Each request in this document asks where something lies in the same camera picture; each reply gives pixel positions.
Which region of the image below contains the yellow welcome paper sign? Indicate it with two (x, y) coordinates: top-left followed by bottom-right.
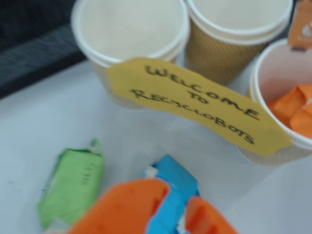
(106, 57), (292, 158)

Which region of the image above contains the blue paper bundle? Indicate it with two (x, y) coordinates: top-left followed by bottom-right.
(142, 155), (200, 234)

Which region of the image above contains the paper cup with green tag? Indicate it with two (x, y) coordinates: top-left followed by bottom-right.
(71, 0), (191, 110)

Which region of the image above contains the paper cup with blue tag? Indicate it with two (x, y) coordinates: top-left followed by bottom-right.
(185, 0), (293, 86)

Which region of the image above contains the green paper bundle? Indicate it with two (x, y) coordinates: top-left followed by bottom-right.
(36, 138), (104, 231)

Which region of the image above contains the orange bin picture tag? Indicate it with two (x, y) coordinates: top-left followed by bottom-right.
(287, 0), (312, 53)

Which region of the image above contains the black foam border strip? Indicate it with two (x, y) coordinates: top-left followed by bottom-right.
(0, 24), (85, 99)

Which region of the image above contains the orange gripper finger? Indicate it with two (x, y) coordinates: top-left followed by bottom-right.
(67, 177), (170, 234)
(184, 196), (241, 234)

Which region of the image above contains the paper cup with orange tag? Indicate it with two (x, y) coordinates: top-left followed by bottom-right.
(235, 38), (312, 166)

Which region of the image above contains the orange paper bundle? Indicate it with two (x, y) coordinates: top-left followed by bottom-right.
(268, 84), (312, 139)

